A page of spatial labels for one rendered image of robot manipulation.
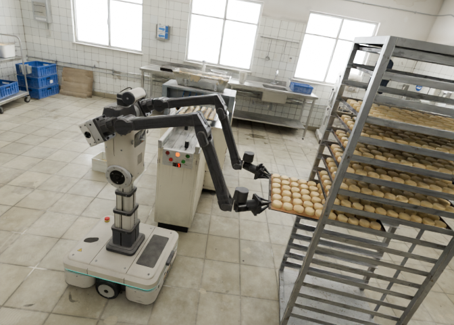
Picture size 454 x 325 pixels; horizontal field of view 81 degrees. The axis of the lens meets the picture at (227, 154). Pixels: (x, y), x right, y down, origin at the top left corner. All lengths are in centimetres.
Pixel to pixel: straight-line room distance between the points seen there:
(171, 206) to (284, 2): 462
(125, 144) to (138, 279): 87
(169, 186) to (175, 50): 409
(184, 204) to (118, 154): 96
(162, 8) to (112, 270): 503
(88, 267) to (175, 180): 86
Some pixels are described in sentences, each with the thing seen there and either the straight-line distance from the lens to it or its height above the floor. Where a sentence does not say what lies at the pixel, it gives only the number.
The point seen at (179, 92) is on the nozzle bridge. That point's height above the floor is 110.
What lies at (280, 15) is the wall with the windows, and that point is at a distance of 594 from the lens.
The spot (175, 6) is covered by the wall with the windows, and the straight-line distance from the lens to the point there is 601.
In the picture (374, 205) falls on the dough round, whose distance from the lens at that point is 160.
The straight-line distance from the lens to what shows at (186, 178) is 226.
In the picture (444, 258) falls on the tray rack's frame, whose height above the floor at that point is 92.
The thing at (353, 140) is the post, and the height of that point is 141.
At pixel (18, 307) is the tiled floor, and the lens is 231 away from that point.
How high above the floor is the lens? 174
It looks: 24 degrees down
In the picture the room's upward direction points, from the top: 10 degrees clockwise
